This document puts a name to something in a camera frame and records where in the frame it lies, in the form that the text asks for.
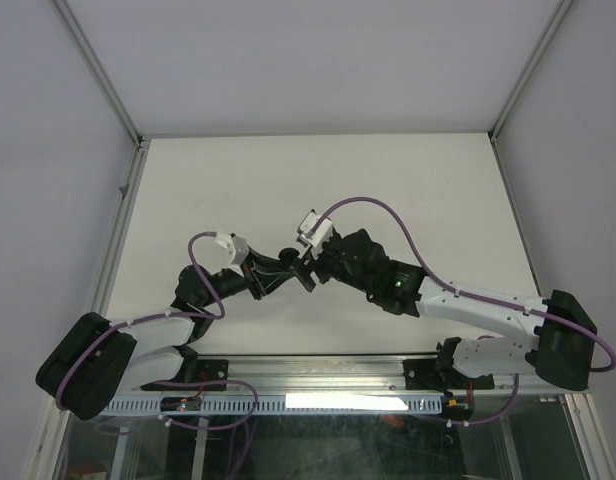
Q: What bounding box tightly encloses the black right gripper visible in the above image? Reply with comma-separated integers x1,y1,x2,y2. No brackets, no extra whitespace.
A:
286,234,375,296

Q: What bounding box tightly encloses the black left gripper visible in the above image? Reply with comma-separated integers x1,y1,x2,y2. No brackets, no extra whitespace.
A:
200,247,290,307

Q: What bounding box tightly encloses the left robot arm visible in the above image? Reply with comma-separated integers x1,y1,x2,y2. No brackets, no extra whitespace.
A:
35,247,299,420

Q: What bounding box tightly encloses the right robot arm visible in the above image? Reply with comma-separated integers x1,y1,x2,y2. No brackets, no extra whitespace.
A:
298,229,597,391

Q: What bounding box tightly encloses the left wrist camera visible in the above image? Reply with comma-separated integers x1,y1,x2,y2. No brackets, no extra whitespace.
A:
214,231,250,275

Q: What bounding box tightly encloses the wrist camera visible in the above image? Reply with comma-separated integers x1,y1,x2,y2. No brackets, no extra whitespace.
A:
214,231,250,275
296,210,334,259

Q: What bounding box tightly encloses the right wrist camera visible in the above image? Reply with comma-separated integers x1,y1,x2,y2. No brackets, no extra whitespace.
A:
296,210,334,259

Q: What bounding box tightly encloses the aluminium mounting rail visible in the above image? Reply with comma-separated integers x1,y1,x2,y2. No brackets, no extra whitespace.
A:
195,355,587,396

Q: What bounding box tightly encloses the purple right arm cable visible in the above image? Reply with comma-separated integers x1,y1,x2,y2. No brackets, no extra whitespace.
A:
312,197,616,374

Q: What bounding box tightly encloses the white slotted cable duct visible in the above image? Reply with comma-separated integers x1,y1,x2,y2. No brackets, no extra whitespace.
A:
102,393,442,417

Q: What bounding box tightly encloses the aluminium enclosure frame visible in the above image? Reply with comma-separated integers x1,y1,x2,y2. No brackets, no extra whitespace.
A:
17,0,616,480

